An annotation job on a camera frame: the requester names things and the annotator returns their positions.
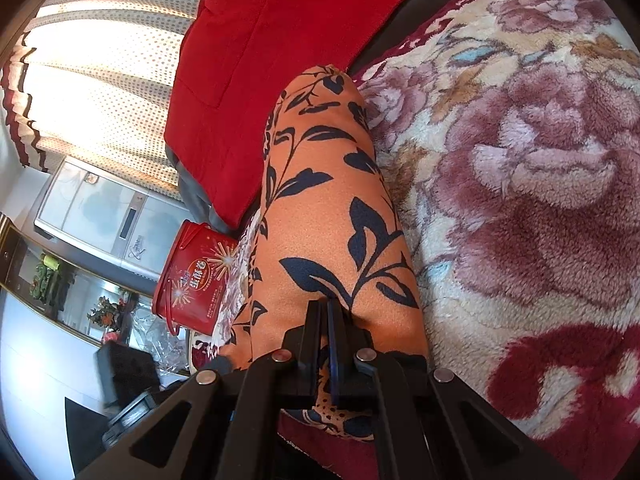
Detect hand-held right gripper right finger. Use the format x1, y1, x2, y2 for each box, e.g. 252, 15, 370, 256
327, 299, 568, 480

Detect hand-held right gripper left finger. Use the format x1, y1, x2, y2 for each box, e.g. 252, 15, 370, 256
70, 300, 331, 480

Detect orange floral shirt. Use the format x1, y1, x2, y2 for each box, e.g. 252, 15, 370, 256
230, 64, 431, 442

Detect dark box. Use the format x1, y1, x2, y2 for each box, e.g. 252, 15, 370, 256
95, 342, 160, 408

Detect clear plastic wrap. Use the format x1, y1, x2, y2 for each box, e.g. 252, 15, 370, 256
125, 305, 195, 377

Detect orange artificial flowers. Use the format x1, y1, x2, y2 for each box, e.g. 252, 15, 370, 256
87, 295, 127, 333

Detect red tin box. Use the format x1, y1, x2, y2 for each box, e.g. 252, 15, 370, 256
151, 220, 240, 337

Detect display shelf cabinet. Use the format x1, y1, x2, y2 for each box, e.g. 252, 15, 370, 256
0, 212, 153, 348

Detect green artificial plant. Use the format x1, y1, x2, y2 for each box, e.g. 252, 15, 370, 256
29, 254, 72, 307

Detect silver standing air conditioner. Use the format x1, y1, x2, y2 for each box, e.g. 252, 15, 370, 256
34, 155, 187, 297

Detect floral plush blanket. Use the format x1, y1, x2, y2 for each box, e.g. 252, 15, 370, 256
190, 0, 640, 461

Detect red blanket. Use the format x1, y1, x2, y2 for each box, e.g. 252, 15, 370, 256
164, 0, 446, 233

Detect black leather sofa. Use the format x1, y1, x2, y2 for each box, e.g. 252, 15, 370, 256
345, 0, 506, 77

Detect red curtain valance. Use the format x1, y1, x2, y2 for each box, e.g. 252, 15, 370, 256
0, 32, 52, 174

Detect dotted white curtain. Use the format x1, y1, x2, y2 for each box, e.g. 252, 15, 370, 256
0, 0, 221, 207

